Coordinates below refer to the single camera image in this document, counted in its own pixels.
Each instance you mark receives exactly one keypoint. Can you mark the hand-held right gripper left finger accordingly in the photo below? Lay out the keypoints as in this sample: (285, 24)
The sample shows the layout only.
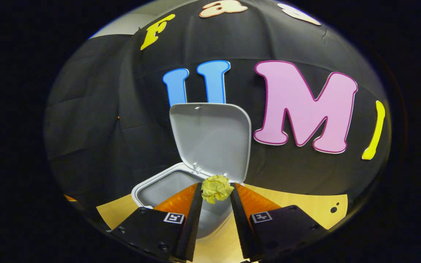
(192, 226)

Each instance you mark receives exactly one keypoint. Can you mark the white desktop garbage bin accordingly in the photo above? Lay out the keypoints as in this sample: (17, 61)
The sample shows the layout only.
(210, 138)

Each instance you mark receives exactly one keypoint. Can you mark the wooden desktop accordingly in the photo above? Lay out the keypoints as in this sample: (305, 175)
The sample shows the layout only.
(305, 206)

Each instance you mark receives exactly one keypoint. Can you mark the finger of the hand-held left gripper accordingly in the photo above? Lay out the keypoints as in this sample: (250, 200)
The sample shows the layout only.
(70, 198)

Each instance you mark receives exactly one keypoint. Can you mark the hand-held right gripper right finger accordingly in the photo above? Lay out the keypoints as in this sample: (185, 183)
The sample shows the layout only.
(243, 226)

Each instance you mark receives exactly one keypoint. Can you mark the yellow paper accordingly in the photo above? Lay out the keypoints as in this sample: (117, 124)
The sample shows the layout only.
(216, 188)

